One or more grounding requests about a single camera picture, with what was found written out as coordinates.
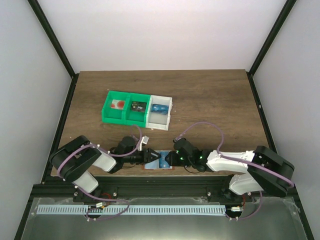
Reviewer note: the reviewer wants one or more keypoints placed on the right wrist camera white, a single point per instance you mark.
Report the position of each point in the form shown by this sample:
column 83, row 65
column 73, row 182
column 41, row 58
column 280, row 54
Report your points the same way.
column 179, row 143

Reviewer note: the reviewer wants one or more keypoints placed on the right black frame post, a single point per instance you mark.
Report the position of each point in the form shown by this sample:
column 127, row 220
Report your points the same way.
column 280, row 20

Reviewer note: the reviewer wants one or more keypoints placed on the green bin left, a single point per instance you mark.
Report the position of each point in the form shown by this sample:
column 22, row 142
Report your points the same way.
column 114, row 116

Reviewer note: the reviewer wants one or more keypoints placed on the green bin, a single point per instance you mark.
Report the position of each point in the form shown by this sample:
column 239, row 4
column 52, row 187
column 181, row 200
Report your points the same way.
column 114, row 116
column 134, row 117

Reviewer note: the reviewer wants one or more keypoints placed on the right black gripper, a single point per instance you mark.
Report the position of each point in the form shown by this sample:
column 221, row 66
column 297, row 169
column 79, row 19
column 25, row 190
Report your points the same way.
column 172, row 162

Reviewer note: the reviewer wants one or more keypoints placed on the black card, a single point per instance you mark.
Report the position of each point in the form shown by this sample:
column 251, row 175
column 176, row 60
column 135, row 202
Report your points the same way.
column 138, row 106

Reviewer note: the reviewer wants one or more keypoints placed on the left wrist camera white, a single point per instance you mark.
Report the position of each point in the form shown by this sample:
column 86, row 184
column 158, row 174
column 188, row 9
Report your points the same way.
column 144, row 140

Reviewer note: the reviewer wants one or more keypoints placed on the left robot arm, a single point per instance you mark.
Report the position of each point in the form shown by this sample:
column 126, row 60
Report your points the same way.
column 73, row 160

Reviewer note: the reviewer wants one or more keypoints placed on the black frame post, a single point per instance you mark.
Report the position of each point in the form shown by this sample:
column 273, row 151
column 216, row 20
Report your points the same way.
column 280, row 20
column 44, row 22

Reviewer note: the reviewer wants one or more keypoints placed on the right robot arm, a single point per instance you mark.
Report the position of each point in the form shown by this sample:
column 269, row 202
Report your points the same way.
column 254, row 170

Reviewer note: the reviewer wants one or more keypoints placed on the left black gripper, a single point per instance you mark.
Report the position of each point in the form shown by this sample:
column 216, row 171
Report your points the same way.
column 148, row 159

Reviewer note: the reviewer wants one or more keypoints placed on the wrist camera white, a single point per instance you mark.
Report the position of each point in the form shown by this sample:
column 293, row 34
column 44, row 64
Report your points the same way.
column 179, row 143
column 144, row 140

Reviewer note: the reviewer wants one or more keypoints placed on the red white card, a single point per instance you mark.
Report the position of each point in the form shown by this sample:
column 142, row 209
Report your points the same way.
column 117, row 104

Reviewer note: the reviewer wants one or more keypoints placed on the light blue credit card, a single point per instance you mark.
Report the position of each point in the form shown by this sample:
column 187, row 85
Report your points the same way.
column 160, row 109

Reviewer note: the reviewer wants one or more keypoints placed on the light blue cable duct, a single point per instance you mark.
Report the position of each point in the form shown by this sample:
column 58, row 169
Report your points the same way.
column 141, row 210

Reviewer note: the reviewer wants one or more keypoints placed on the white bin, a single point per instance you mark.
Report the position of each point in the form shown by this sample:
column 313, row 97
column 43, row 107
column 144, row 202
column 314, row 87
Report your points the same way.
column 155, row 120

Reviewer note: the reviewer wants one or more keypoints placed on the left black frame post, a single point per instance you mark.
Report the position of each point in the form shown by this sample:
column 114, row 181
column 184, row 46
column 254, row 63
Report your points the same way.
column 44, row 22

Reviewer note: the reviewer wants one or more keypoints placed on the green bin middle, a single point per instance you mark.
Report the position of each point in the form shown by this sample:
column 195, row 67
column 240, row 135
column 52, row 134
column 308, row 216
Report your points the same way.
column 134, row 117

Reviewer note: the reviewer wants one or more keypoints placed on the black aluminium front rail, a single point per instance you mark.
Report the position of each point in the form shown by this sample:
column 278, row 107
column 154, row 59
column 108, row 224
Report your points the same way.
column 211, row 188

